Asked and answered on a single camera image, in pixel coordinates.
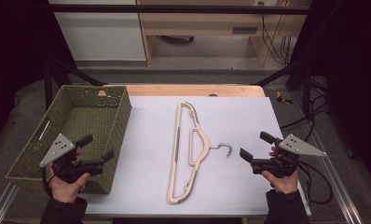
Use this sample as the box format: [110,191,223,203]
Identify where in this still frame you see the black metal crossbar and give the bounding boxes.
[48,4,312,15]

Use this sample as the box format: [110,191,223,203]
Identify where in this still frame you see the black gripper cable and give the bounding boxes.
[41,166,57,198]
[296,160,334,205]

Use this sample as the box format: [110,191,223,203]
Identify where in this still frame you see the wooden table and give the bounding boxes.
[106,83,267,98]

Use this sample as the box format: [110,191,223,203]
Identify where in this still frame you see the dark curtain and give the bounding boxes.
[0,0,77,147]
[289,0,371,183]

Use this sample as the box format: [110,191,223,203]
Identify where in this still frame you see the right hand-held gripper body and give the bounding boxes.
[250,133,327,179]

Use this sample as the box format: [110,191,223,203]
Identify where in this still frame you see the aluminium rail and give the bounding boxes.
[290,89,365,224]
[0,182,21,224]

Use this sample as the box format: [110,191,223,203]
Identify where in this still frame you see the chair base with castor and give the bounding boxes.
[159,35,196,44]

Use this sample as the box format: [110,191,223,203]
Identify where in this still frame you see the black metal frame strut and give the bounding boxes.
[254,59,314,117]
[44,59,106,110]

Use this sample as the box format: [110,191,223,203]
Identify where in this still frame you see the green woven basket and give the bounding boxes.
[5,84,132,195]

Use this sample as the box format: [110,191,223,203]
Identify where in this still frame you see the wooden desk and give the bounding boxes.
[135,0,314,67]

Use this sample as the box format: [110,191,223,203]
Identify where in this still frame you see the person's left hand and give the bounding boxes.
[48,148,91,204]

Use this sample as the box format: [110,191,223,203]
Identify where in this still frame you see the black hanging cables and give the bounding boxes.
[259,1,297,65]

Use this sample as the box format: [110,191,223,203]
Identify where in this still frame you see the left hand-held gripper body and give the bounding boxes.
[39,133,106,185]

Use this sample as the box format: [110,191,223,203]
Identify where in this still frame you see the yellow and black tool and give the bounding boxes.
[275,91,294,105]

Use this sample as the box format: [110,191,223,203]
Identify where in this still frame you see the beige plastic clothes hanger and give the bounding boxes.
[166,101,233,205]

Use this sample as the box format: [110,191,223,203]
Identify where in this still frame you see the white cabinet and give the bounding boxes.
[48,0,147,63]

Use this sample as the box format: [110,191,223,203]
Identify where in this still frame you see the person's right hand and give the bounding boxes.
[260,146,300,195]

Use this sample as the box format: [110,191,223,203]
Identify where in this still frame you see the white table mat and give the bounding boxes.
[80,95,312,217]

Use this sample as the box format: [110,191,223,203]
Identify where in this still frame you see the black floor cables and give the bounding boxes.
[279,92,330,143]

